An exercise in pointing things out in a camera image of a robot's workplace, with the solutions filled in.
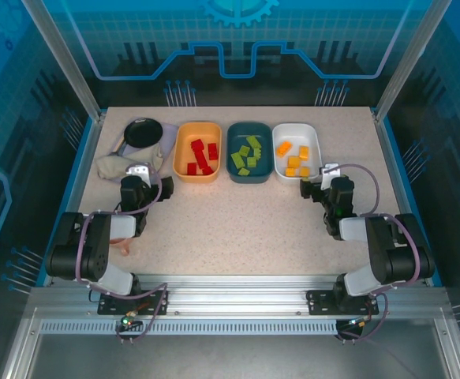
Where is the long red lego brick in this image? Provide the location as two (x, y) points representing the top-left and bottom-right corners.
(195, 149), (211, 173)

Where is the beige cloth bag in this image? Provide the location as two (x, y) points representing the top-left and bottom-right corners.
(96, 145), (167, 182)

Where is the orange-yellow plastic container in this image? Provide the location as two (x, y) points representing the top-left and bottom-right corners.
(172, 121), (223, 185)

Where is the white plastic container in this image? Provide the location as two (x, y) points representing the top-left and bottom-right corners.
(271, 122), (321, 186)

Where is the black frying pan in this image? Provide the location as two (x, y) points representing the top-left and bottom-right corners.
(112, 118), (163, 154)

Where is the blue table edge strip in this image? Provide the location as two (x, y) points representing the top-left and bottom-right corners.
(373, 110), (444, 287)
(42, 114), (104, 287)

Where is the dark teal plastic container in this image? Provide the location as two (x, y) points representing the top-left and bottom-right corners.
(226, 121), (275, 185)

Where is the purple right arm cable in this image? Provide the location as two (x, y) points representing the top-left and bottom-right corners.
(323, 163), (422, 344)

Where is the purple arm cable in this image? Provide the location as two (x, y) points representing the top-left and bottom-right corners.
(73, 164), (170, 344)
(323, 163), (422, 344)

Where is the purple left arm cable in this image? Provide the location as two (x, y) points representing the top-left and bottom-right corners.
(73, 164), (170, 344)

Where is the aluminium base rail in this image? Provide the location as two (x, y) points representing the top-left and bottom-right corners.
(28, 274), (451, 321)

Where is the slotted cable duct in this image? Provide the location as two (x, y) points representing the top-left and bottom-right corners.
(38, 319), (339, 336)

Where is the aluminium frame post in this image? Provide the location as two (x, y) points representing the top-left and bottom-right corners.
(21, 0), (107, 123)
(373, 0), (440, 122)

